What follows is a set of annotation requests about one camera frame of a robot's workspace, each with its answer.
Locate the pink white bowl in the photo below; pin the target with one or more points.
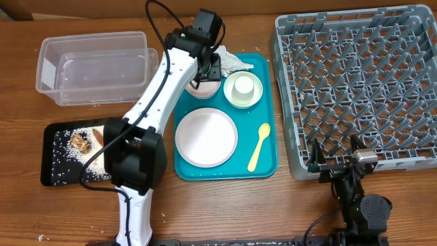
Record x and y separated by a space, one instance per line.
203 90

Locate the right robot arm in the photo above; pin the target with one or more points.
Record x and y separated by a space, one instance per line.
364 216

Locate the grey dishwasher rack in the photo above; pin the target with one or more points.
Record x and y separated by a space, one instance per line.
369 73

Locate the cream bowl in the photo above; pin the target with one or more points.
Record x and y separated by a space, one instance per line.
242 104

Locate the yellow plastic spoon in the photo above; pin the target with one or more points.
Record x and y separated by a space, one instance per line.
263 133

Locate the black tray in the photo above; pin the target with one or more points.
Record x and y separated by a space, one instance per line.
59 167

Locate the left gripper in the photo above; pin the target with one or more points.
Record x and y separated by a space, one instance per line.
215 74

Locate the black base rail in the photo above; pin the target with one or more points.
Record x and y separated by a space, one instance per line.
297 241

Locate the cream cup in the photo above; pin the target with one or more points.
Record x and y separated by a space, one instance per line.
243 88

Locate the pile of white rice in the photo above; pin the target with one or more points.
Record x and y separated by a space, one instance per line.
96 168

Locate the white paper napkin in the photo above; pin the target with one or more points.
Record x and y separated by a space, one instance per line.
230 63

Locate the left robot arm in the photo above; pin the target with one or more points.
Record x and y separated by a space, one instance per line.
135 156

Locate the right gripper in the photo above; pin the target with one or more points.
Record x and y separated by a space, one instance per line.
330 172

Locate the teal serving tray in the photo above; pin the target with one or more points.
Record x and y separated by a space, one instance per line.
247 122

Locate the brown food wrapper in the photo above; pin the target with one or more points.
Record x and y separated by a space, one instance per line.
81 143

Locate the clear plastic bin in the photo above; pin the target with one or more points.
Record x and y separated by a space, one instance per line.
96 68

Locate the large white plate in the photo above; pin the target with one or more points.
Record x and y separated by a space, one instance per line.
206 137

